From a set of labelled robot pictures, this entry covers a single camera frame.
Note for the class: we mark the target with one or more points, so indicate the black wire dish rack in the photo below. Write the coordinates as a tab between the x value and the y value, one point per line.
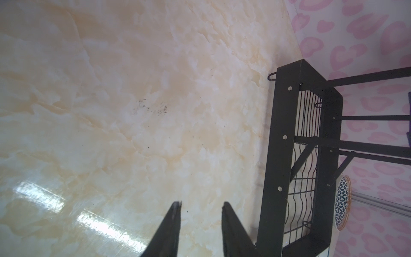
306	156

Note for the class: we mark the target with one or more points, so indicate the navy geometric pattern plate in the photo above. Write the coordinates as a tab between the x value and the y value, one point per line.
343	202

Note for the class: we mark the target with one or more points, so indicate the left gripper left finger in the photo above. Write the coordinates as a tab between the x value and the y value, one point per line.
166	239

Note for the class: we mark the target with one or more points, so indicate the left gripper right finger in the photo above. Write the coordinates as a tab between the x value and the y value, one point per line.
236	242

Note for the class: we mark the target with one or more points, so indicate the right aluminium corner post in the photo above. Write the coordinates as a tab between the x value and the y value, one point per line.
382	204

